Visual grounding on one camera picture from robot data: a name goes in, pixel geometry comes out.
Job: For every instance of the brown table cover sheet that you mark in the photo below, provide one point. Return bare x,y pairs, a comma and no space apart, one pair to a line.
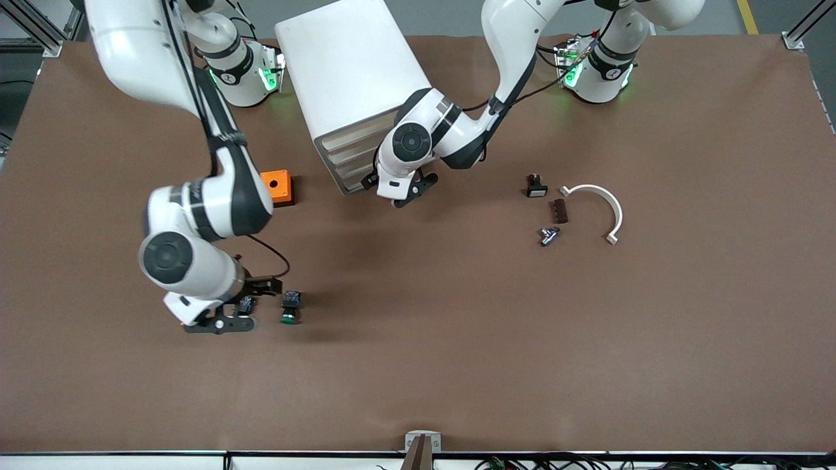
457,326

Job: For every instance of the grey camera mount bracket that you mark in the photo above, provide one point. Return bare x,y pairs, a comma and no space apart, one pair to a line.
422,445

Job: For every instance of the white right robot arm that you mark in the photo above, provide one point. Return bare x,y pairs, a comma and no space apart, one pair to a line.
130,52

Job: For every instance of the orange button enclosure box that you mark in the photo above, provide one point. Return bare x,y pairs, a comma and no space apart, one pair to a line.
282,186

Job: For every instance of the small silver metal fitting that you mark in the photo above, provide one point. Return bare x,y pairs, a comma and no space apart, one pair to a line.
548,236

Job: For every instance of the green push button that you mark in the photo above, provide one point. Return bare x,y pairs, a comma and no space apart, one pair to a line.
290,307

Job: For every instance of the brown terminal block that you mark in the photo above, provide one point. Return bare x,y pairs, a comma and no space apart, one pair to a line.
560,211

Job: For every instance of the red mushroom push button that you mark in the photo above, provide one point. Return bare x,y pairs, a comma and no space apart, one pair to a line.
246,304

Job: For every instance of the white table edge rail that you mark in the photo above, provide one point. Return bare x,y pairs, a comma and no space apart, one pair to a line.
130,462

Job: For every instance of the white curved plastic bracket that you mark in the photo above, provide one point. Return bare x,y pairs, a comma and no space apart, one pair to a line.
610,202

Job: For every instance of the white drawer cabinet housing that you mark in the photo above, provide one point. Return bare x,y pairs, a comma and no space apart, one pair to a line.
346,59

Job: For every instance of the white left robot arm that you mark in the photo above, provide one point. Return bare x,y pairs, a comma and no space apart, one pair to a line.
516,39

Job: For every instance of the black white square pushbutton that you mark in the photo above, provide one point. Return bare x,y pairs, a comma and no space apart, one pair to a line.
536,187

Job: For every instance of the aluminium frame profile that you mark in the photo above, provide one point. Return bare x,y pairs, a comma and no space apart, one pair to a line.
49,39
793,39

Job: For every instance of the white cabinet drawer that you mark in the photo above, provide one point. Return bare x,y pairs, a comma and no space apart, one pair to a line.
356,167
358,183
353,136
353,151

